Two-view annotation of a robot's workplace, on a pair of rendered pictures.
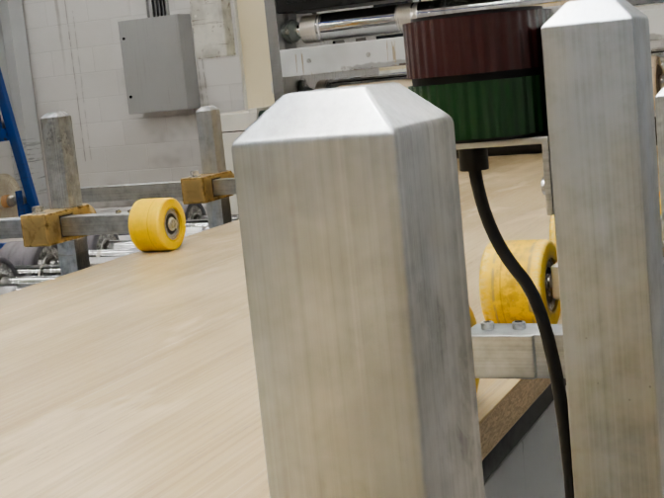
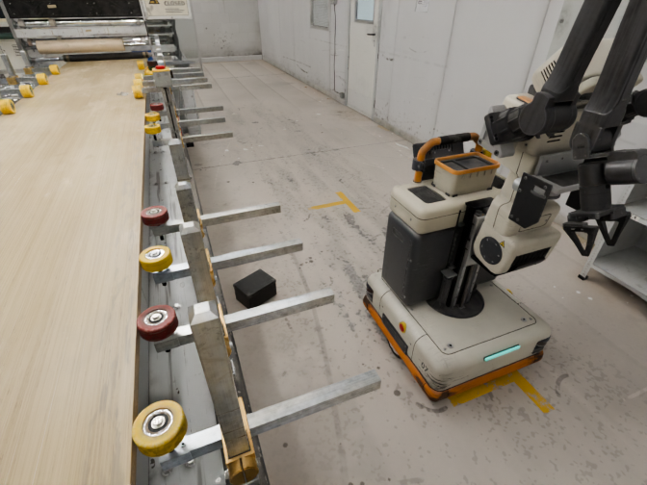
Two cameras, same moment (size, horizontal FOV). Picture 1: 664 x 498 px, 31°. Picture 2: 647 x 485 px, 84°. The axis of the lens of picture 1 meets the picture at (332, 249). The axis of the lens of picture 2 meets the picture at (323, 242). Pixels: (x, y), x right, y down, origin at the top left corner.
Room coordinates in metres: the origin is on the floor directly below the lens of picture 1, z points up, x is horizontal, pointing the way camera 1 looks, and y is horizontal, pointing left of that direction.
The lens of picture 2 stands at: (-1.90, 0.97, 1.48)
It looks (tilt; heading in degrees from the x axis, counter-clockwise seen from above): 34 degrees down; 313
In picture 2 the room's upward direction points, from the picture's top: straight up
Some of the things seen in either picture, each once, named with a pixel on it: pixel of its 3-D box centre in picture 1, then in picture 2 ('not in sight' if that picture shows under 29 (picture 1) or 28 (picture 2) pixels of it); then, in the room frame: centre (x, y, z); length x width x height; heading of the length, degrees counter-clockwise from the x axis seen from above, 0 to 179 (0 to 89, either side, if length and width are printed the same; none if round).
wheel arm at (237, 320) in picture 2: not in sight; (250, 318); (-1.34, 0.64, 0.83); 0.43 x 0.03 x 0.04; 65
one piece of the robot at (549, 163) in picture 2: not in sight; (559, 186); (-1.74, -0.28, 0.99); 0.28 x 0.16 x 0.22; 65
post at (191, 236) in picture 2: not in sight; (211, 318); (-1.34, 0.73, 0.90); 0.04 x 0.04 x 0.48; 65
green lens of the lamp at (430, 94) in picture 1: (483, 106); not in sight; (0.49, -0.07, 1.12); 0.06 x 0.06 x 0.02
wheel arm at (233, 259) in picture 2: not in sight; (232, 260); (-1.12, 0.53, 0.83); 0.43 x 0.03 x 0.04; 65
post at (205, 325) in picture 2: not in sight; (229, 415); (-1.57, 0.84, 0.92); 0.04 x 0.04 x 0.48; 65
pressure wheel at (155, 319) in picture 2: not in sight; (162, 333); (-1.26, 0.81, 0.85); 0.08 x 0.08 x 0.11
